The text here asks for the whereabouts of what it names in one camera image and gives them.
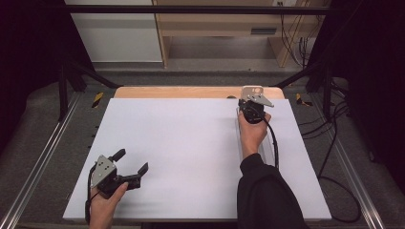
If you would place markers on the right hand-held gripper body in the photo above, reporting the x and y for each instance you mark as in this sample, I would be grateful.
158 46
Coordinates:
253 113

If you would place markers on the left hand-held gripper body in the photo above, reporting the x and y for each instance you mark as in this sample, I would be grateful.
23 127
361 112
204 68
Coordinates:
103 171

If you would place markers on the person's right hand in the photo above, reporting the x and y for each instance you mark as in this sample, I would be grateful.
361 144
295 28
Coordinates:
251 136

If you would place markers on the person's left hand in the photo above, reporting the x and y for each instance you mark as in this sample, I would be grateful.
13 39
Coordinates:
102 208

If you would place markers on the yellow black hazard tape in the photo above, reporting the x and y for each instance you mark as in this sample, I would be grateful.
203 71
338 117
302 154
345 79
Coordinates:
97 99
300 100

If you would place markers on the wooden table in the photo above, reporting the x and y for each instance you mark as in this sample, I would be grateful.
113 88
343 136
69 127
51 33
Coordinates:
178 92

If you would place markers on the grey desk label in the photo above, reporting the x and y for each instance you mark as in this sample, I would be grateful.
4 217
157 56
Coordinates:
263 31

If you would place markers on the light wooden desk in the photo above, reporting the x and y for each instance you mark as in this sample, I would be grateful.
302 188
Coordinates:
219 22

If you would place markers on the white cabinet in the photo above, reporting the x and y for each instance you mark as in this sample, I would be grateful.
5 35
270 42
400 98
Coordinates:
117 35

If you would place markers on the black curtain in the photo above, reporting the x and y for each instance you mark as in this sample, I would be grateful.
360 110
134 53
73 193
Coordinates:
28 63
372 79

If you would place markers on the black frame strut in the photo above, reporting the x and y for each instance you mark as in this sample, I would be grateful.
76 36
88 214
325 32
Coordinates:
92 76
299 75

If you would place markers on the aluminium rail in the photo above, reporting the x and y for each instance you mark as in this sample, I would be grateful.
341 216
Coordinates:
353 178
41 159

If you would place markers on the black horizontal frame bar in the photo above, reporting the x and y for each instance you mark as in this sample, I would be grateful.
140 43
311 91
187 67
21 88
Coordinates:
191 9

